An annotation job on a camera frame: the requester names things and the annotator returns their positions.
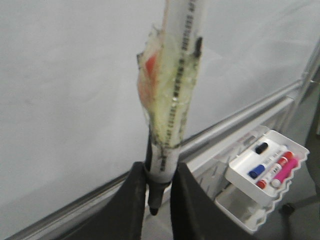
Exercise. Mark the red capped whiteboard marker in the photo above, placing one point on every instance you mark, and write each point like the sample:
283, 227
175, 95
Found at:
274, 170

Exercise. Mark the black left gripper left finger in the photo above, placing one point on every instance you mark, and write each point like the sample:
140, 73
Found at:
122, 217

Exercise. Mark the blue capped whiteboard marker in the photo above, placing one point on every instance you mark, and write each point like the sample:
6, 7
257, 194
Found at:
267, 163

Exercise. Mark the white plastic marker tray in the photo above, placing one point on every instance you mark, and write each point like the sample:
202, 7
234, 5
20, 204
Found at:
249, 159

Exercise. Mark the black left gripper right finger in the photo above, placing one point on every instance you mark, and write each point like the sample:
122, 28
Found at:
193, 214

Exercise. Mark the black marker cap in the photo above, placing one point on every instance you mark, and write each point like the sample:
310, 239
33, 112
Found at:
261, 148

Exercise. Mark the white lower plastic tray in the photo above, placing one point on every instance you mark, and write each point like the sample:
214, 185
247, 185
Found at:
246, 204

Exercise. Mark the pink whiteboard marker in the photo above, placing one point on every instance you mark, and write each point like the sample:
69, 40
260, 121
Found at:
284, 173

